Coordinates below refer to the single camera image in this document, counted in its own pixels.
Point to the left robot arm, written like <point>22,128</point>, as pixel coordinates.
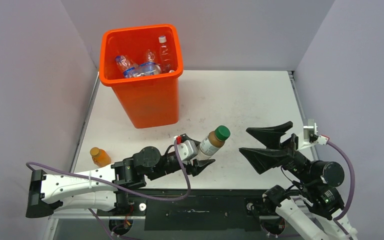
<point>108,188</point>

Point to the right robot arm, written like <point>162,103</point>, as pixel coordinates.
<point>312,205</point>

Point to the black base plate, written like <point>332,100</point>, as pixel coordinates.
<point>202,210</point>

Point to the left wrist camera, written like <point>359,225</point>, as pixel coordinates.
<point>186,151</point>

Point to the small orange juice bottle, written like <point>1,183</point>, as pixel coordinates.
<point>100,157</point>

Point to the green cap brown bottle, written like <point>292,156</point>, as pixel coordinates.
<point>213,142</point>

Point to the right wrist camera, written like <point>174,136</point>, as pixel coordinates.
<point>310,136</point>

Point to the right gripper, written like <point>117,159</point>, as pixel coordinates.
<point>261,158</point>

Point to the clear crushed bottle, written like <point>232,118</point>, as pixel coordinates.
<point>128,68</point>

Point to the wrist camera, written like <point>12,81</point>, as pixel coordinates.
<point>186,151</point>
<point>310,136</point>

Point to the orange plastic bin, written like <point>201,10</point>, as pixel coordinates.
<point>149,101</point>

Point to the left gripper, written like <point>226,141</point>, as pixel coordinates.
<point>196,165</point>

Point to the blue cap pepsi bottle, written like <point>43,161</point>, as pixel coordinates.
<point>149,67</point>

